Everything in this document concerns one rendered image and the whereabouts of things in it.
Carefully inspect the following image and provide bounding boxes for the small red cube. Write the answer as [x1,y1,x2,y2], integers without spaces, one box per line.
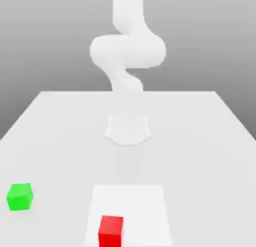
[97,214,125,247]

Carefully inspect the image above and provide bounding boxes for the small green cube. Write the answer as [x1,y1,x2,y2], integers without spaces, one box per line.
[6,182,34,212]

